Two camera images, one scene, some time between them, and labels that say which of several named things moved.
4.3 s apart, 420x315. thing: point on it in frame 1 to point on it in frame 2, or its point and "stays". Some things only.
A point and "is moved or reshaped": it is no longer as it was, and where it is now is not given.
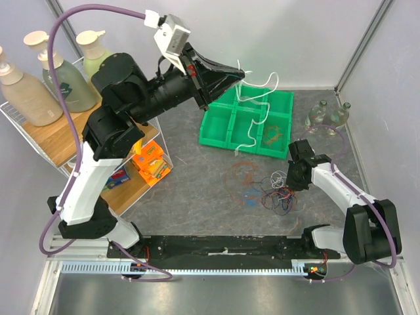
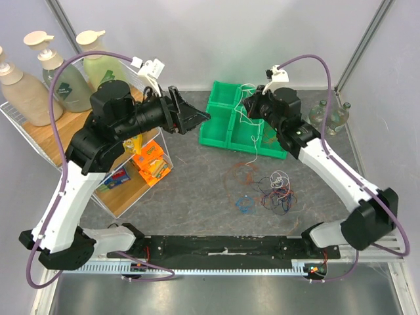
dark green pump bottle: [79, 94] stays
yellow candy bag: [136, 148] stays
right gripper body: [296, 176] to [253, 105]
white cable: [246, 100] is moved or reshaped
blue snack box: [118, 176] stays
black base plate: [221, 252] stays
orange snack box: [151, 163] stays
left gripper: [213, 86] to [189, 116]
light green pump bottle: [89, 42] stays
